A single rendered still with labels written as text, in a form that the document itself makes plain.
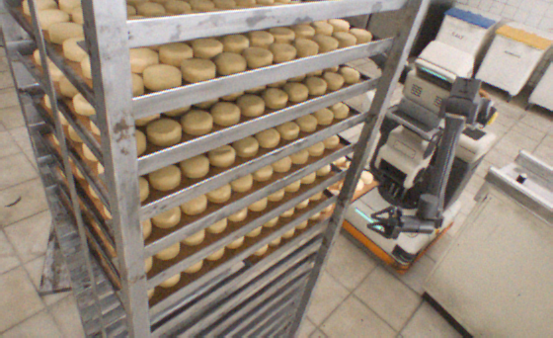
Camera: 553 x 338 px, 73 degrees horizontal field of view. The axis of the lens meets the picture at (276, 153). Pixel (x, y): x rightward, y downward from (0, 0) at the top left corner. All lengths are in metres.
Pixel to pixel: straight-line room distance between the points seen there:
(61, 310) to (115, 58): 1.79
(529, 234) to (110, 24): 1.73
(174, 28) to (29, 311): 1.83
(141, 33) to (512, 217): 1.66
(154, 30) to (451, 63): 1.49
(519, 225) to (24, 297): 2.21
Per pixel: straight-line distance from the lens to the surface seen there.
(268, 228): 0.96
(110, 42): 0.40
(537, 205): 1.81
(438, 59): 1.81
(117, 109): 0.43
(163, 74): 0.53
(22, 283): 2.26
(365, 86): 0.85
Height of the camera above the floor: 1.75
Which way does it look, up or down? 36 degrees down
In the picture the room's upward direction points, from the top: 12 degrees clockwise
